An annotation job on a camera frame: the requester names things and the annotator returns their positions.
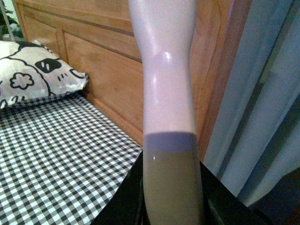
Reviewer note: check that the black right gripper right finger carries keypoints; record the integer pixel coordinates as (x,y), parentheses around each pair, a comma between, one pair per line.
(221,207)

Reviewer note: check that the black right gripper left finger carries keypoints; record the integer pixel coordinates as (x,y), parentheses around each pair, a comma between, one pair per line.
(127,206)

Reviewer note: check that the beige hand brush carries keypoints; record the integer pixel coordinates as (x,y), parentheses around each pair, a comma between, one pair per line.
(172,185)

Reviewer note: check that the grey curtain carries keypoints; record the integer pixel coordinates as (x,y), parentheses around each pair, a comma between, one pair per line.
(256,138)

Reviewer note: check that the black white checkered bedsheet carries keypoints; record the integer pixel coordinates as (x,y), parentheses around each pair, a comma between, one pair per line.
(61,162)

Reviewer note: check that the cartoon print pillow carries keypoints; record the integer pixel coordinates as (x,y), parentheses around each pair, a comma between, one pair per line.
(30,74)

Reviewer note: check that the wooden bed headboard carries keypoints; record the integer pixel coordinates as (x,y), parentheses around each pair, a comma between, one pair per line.
(96,37)

